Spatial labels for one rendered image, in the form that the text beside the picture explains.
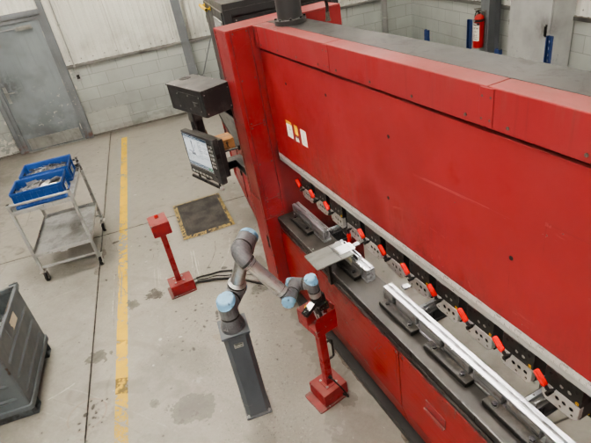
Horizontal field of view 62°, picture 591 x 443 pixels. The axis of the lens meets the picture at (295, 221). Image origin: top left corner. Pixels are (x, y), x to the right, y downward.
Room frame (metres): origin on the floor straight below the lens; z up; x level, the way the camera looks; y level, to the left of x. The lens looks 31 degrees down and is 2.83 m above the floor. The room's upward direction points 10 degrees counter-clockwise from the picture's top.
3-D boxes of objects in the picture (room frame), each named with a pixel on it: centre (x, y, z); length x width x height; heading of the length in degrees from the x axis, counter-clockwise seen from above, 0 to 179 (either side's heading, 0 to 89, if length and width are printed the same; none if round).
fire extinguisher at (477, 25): (7.47, -3.22, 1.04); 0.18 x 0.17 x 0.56; 12
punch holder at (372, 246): (2.22, -0.44, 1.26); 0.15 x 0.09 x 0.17; 21
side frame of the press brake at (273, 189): (3.54, -0.12, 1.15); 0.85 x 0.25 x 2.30; 111
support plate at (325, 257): (2.52, -0.17, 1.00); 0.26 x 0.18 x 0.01; 111
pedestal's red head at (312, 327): (2.28, -0.03, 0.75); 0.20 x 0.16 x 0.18; 29
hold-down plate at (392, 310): (1.99, -0.47, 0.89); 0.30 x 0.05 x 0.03; 21
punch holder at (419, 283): (1.85, -0.58, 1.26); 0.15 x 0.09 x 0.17; 21
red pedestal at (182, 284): (3.77, 1.19, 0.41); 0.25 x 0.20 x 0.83; 111
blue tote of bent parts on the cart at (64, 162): (5.04, 2.55, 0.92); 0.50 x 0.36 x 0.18; 102
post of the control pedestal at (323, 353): (2.28, -0.03, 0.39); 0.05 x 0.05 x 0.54; 29
